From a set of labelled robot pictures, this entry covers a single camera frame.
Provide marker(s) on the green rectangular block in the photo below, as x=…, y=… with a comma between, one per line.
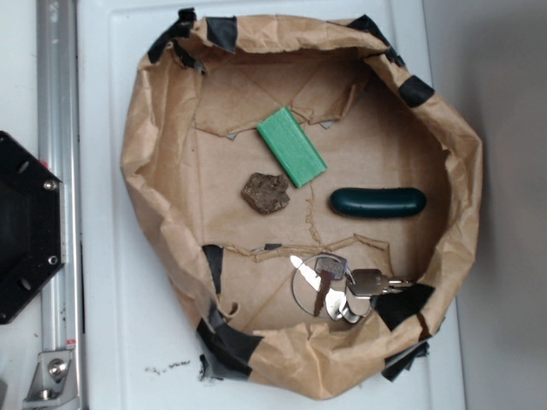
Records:
x=291, y=147

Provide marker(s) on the brown rock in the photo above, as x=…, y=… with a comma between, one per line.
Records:
x=266, y=193

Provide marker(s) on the brown paper bag tray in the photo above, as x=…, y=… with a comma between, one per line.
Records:
x=191, y=144

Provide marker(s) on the dark green oblong capsule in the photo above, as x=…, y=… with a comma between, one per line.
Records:
x=377, y=203

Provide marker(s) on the silver key upright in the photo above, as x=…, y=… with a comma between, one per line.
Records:
x=330, y=268

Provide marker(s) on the silver key sideways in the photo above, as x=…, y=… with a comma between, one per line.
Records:
x=372, y=282

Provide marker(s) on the white tray base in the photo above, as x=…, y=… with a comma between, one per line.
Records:
x=141, y=350

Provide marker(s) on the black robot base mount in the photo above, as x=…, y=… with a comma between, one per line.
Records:
x=31, y=227

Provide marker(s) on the aluminium extrusion rail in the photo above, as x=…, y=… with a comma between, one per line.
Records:
x=58, y=146

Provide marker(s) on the metal corner bracket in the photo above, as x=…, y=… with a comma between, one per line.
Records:
x=54, y=383

